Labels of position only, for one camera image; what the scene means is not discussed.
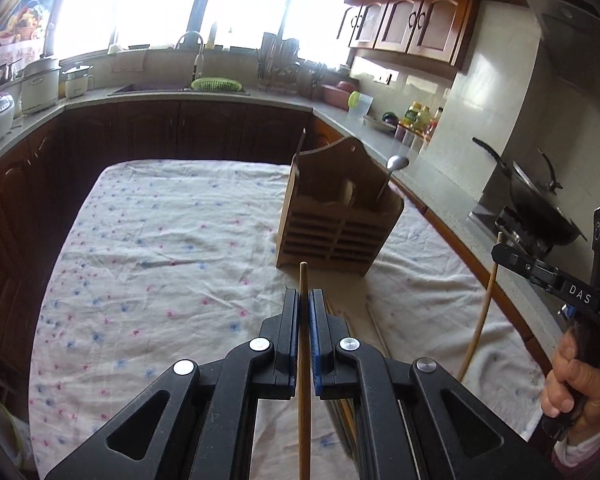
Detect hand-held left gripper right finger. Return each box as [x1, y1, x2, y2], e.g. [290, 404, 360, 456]
[307, 288, 561, 480]

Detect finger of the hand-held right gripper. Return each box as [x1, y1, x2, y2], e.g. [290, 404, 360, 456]
[491, 242, 600, 316]

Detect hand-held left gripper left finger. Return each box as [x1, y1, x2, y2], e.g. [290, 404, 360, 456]
[45, 287, 301, 480]

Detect single wooden chopstick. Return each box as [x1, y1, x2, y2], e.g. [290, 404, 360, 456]
[299, 261, 312, 480]
[365, 302, 392, 359]
[455, 231, 505, 383]

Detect wooden utensil holder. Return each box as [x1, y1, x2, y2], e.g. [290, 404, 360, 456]
[275, 127, 406, 277]

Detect person's right forearm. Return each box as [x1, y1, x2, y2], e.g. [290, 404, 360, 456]
[550, 400, 600, 476]

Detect person's right hand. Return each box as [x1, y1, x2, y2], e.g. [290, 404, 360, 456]
[540, 332, 600, 418]

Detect gas stove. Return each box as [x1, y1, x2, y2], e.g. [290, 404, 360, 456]
[467, 204, 556, 262]

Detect black wok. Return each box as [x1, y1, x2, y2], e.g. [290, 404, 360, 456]
[472, 137, 589, 247]

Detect white floral tablecloth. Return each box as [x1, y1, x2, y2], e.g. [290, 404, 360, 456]
[27, 159, 548, 480]

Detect metal spoon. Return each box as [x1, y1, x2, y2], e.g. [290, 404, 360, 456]
[375, 155, 411, 202]

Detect seasoning jars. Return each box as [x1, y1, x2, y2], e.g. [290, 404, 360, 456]
[394, 124, 427, 149]

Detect grey stone countertop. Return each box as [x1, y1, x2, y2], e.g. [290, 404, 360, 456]
[0, 85, 571, 376]

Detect yellow oil bottles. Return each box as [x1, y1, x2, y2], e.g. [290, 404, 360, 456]
[403, 101, 434, 133]

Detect white plate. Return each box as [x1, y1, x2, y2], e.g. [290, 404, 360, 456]
[364, 114, 398, 134]

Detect metal range hood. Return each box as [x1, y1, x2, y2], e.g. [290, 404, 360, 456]
[520, 0, 600, 113]

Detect clear pitcher with green lid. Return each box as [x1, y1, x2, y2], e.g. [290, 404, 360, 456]
[348, 91, 376, 121]

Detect pink plastic basin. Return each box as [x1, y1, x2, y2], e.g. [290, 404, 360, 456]
[320, 80, 359, 109]

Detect green plastic colander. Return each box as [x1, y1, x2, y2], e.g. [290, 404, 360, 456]
[191, 77, 244, 94]

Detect brown wooden base cabinets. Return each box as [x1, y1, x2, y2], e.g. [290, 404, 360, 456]
[0, 99, 556, 376]

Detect metal dish rack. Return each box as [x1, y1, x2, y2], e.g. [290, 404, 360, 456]
[256, 32, 304, 96]

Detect kitchen sink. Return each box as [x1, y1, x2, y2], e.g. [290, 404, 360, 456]
[107, 82, 251, 99]

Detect curved metal faucet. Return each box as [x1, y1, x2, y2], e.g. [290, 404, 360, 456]
[174, 31, 206, 68]

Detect white plastic container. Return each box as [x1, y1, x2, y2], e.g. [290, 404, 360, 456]
[0, 400, 29, 472]

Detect small white electric pot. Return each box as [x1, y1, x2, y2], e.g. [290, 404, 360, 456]
[61, 62, 95, 100]

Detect kitchen window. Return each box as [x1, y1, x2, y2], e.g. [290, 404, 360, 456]
[45, 0, 362, 68]

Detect large white rice cooker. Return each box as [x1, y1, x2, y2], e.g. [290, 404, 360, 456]
[20, 55, 62, 114]

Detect small metal pot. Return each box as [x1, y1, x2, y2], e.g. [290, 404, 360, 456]
[0, 60, 22, 87]

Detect brown wooden wall cabinets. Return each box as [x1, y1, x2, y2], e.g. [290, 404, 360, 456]
[337, 0, 482, 70]

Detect fruit wall poster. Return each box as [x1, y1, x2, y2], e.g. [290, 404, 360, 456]
[0, 2, 51, 61]

